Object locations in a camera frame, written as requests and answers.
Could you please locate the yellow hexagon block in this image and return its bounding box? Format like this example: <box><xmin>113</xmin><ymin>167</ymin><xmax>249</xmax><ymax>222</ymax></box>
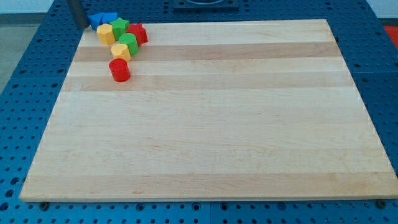
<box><xmin>96</xmin><ymin>24</ymin><xmax>116</xmax><ymax>45</ymax></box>

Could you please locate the light wooden board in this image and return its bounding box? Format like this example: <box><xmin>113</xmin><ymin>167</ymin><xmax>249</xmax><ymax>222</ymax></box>
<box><xmin>20</xmin><ymin>19</ymin><xmax>397</xmax><ymax>202</ymax></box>

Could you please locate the red cylinder block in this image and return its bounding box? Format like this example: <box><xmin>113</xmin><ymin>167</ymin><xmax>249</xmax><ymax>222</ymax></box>
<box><xmin>109</xmin><ymin>58</ymin><xmax>131</xmax><ymax>82</ymax></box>

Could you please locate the green cylinder block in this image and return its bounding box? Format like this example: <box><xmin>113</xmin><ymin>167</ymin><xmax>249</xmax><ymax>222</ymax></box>
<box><xmin>119</xmin><ymin>33</ymin><xmax>139</xmax><ymax>55</ymax></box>

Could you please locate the yellow heart block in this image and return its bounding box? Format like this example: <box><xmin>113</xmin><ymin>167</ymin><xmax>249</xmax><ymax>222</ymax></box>
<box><xmin>111</xmin><ymin>44</ymin><xmax>131</xmax><ymax>62</ymax></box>

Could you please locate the red star block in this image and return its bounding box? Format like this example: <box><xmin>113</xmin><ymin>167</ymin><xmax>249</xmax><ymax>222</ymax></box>
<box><xmin>126</xmin><ymin>23</ymin><xmax>148</xmax><ymax>47</ymax></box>

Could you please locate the green star block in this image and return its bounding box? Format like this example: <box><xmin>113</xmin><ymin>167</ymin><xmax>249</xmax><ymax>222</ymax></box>
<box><xmin>110</xmin><ymin>17</ymin><xmax>130</xmax><ymax>40</ymax></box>

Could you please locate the blue cube block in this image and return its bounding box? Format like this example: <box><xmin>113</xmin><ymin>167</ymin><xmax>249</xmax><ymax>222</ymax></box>
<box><xmin>101</xmin><ymin>12</ymin><xmax>119</xmax><ymax>24</ymax></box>

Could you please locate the blue triangle block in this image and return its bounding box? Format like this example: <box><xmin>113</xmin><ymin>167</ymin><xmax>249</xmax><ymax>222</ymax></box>
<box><xmin>88</xmin><ymin>12</ymin><xmax>104</xmax><ymax>30</ymax></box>

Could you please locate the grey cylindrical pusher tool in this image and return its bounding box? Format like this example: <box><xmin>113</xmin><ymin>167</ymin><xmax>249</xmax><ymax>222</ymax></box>
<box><xmin>65</xmin><ymin>0</ymin><xmax>90</xmax><ymax>29</ymax></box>

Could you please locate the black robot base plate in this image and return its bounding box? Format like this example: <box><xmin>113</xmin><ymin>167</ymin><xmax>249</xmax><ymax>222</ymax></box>
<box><xmin>172</xmin><ymin>0</ymin><xmax>241</xmax><ymax>11</ymax></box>

